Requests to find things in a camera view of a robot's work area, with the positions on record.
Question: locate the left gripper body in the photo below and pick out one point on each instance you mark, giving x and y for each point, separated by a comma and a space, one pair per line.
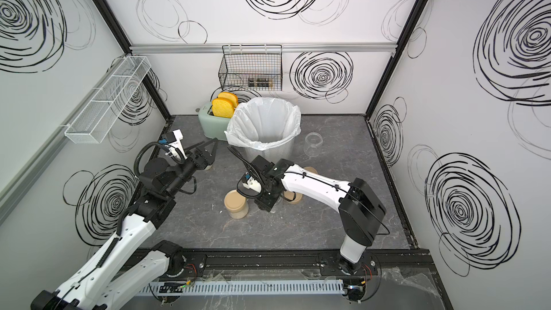
200, 164

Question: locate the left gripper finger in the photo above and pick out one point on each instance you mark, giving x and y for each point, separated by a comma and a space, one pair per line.
213, 146
198, 146

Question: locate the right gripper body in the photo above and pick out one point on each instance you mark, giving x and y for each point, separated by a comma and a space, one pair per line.
267, 198

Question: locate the beige lid of jar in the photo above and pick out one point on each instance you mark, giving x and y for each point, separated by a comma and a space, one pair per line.
292, 197

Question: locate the glass rice jar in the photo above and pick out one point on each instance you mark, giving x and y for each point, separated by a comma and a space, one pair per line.
312, 144

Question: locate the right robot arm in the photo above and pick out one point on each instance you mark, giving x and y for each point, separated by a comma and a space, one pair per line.
360, 209

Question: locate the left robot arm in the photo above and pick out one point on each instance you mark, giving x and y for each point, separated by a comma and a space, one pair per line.
97, 285

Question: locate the mint green toaster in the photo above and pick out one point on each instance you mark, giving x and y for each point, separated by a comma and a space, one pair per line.
213, 126

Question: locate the front yellow toast slice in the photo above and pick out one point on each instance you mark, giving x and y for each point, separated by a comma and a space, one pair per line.
223, 108

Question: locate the yellow toast slice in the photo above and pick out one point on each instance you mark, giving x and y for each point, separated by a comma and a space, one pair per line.
223, 108
231, 97

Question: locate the rear yellow toast slice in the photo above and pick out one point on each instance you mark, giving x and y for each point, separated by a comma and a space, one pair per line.
231, 97

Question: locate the white trash bag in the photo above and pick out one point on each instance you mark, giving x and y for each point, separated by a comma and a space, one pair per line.
264, 123

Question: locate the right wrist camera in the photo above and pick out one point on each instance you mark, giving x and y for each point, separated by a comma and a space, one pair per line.
251, 183

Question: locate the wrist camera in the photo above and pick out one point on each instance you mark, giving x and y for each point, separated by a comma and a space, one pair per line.
173, 142
251, 183

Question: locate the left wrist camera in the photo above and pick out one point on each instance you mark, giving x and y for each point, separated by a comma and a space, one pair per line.
173, 142

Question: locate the bottle in wire basket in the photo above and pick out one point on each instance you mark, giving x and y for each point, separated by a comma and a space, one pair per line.
261, 83

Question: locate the black wire wall basket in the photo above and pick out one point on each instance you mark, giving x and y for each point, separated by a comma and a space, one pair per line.
242, 61

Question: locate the white slotted cable duct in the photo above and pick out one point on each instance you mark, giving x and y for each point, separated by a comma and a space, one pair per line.
243, 288

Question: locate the white mesh wall shelf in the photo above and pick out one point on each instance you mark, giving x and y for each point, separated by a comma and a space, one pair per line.
105, 107

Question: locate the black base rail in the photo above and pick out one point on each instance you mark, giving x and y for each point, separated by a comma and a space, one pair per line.
327, 262

